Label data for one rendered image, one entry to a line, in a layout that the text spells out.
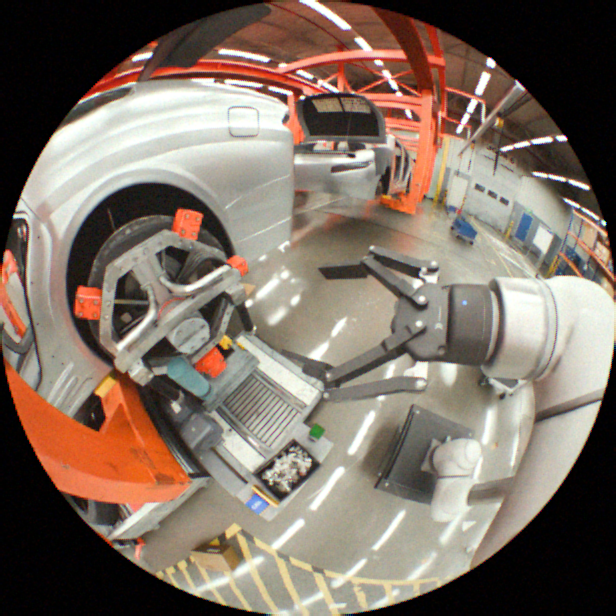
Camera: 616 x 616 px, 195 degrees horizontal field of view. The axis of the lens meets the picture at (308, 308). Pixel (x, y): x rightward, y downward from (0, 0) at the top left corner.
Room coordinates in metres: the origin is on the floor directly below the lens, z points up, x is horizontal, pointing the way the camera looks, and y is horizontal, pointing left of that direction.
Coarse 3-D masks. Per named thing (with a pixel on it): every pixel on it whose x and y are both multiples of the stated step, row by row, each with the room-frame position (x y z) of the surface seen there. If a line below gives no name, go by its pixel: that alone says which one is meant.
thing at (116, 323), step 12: (204, 264) 0.64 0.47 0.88; (204, 276) 0.67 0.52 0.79; (120, 300) 0.30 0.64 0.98; (132, 300) 0.33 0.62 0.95; (144, 300) 0.36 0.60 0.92; (216, 300) 0.57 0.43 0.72; (144, 312) 0.34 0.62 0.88; (204, 312) 0.55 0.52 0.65; (120, 324) 0.30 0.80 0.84; (132, 324) 0.28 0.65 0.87; (120, 336) 0.23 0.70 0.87; (156, 348) 0.30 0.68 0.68; (168, 348) 0.33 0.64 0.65
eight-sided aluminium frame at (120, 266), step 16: (160, 240) 0.42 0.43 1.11; (176, 240) 0.45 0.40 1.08; (192, 240) 0.49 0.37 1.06; (128, 256) 0.33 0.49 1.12; (144, 256) 0.36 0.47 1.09; (224, 256) 0.57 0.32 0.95; (112, 272) 0.28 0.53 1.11; (112, 288) 0.26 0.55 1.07; (112, 304) 0.23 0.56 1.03; (224, 304) 0.55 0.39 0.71; (224, 320) 0.49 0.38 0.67; (112, 336) 0.18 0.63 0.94; (208, 336) 0.43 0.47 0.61; (112, 352) 0.14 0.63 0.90; (192, 352) 0.35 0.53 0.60; (160, 368) 0.20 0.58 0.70
